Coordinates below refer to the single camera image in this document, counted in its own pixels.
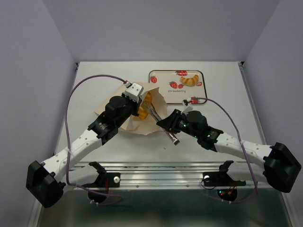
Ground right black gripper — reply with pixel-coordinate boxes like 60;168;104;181
156;109;200;139

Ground metal tongs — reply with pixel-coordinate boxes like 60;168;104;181
141;99;180;145

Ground beige paper bag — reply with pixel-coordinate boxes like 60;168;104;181
94;82;168;135

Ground fake croissant bread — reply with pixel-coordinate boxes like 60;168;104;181
138;92;152;120
180;74;199;87

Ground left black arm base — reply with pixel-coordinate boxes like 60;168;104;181
82;172;123;206

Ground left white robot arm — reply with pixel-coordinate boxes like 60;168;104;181
26;91;142;208

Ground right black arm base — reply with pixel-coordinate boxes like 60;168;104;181
201;172;246;202

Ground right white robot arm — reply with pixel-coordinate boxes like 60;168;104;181
156;109;302;193

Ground strawberry print tray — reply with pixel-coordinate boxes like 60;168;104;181
149;70;207;105

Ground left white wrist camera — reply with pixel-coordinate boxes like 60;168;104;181
123;81;143;103

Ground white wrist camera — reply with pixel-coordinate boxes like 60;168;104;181
182;98;193;114
123;81;143;103

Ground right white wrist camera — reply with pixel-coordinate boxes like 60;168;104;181
182;98;193;114

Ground aluminium mounting rail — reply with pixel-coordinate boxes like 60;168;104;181
39;161;289;191

